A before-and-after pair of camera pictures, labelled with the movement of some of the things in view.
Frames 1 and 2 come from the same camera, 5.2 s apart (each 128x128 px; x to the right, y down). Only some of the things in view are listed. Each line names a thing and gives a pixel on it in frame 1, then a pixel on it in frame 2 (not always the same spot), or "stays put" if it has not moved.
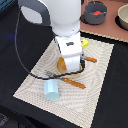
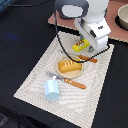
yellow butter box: x=85 y=43 stays put
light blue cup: x=51 y=91 stays put
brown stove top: x=109 y=27 stays put
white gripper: x=70 y=47 to x=96 y=33
